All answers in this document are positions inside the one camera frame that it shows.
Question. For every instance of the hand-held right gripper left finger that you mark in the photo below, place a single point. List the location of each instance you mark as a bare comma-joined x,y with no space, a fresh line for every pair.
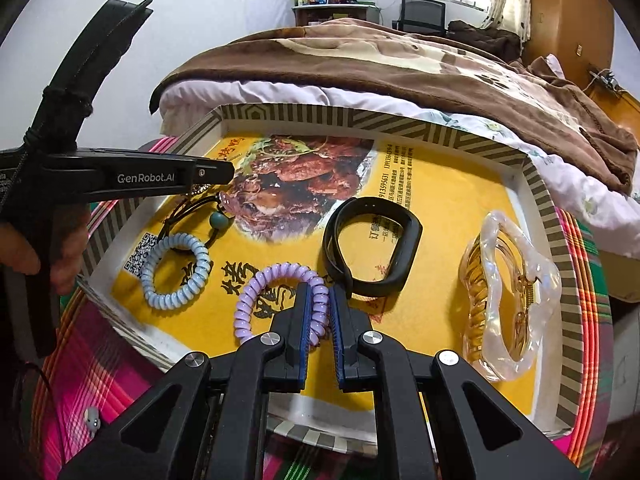
300,350

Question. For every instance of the black wristband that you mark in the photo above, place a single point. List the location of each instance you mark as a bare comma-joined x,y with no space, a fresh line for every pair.
405,260

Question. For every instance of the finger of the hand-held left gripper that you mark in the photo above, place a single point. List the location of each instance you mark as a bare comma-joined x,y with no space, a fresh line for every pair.
215,172

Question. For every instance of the white pillow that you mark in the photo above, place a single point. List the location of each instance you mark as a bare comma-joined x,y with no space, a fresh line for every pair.
556,66

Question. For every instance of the wooden wardrobe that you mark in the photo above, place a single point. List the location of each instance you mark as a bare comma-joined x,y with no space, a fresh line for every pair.
565,10

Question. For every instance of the person's left hand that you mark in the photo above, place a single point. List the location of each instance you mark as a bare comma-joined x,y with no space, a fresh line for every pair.
72,245

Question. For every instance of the wooden headboard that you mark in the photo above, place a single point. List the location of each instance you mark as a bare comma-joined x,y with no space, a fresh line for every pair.
620,110

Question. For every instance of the small grey charm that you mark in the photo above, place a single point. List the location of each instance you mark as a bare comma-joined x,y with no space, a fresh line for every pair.
91,417

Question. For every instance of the black office chair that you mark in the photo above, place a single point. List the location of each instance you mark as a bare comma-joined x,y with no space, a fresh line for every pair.
422,10

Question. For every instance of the pearly white hair claw clip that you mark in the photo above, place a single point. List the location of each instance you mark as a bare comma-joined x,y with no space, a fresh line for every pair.
540,270

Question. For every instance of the power strip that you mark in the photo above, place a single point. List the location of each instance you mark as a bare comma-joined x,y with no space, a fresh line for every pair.
607,79

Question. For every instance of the patterned curtain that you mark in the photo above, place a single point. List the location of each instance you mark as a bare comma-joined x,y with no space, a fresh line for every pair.
510,0

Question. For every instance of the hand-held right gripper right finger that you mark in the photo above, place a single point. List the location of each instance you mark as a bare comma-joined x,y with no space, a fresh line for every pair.
345,350

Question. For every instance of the dark brown cloth heap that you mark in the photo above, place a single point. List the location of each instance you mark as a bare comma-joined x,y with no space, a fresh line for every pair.
485,40

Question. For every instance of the striped cardboard tray box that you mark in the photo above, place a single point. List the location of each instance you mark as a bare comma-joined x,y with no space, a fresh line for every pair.
450,200

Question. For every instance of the brown plush blanket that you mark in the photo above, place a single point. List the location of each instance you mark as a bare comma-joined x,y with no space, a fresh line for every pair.
400,70

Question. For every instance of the dark wooden desk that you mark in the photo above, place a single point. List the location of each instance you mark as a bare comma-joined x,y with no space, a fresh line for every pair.
330,12

